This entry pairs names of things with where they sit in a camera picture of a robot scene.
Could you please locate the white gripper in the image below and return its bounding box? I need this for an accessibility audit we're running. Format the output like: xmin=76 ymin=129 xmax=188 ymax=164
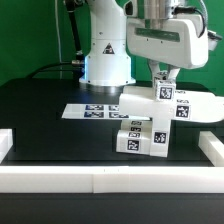
xmin=127 ymin=16 xmax=208 ymax=81

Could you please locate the white chair back frame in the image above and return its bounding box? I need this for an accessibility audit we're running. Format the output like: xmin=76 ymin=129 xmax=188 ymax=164
xmin=119 ymin=86 xmax=224 ymax=123

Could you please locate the white chair seat part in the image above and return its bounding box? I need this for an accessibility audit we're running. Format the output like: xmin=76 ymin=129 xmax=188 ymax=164
xmin=150 ymin=118 xmax=171 ymax=157

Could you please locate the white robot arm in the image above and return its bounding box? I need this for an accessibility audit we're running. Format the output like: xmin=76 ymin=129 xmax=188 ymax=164
xmin=79 ymin=0 xmax=209 ymax=92

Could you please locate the white right fence bar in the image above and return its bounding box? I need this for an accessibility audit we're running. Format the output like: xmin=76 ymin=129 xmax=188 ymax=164
xmin=198 ymin=131 xmax=224 ymax=167

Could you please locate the white fence bar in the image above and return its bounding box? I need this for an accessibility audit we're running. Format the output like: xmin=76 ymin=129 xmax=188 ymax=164
xmin=0 ymin=166 xmax=224 ymax=193
xmin=0 ymin=129 xmax=13 ymax=163
xmin=198 ymin=131 xmax=224 ymax=167

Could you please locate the white front fence bar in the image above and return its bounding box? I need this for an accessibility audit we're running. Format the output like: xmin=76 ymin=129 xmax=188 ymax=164
xmin=0 ymin=166 xmax=224 ymax=193

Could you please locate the white left fence bar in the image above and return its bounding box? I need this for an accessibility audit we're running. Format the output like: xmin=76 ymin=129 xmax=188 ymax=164
xmin=0 ymin=129 xmax=13 ymax=163

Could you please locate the grey braided wrist cable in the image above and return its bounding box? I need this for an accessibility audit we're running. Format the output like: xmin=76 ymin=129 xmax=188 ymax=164
xmin=173 ymin=0 xmax=224 ymax=52

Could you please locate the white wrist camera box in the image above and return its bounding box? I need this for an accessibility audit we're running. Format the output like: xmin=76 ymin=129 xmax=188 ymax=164
xmin=124 ymin=0 xmax=138 ymax=17

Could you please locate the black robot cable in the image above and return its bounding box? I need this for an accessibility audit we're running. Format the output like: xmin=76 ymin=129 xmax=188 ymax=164
xmin=25 ymin=0 xmax=86 ymax=80

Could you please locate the white marker base plate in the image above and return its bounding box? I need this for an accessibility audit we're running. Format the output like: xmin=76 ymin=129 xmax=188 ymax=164
xmin=62 ymin=104 xmax=148 ymax=120

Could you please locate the white thin cable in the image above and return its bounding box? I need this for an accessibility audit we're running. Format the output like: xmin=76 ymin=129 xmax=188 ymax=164
xmin=54 ymin=0 xmax=64 ymax=80

